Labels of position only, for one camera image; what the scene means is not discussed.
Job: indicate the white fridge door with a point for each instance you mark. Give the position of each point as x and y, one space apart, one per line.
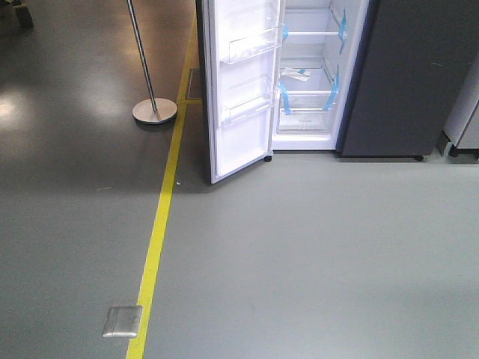
236 146

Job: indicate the grey side-by-side fridge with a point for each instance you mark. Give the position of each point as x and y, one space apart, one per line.
384 75

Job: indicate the clear lower door bin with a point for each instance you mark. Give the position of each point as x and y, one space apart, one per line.
242 101

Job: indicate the clear door bin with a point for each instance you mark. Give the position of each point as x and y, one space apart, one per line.
248 46
242 101

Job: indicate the silver sign stand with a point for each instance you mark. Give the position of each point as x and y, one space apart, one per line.
154 110

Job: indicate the white paper packet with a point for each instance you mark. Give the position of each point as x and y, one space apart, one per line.
297 74

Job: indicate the clear upper door bin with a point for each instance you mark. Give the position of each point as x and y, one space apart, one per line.
248 46

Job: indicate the silver floor socket plate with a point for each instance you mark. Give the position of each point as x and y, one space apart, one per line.
122 322

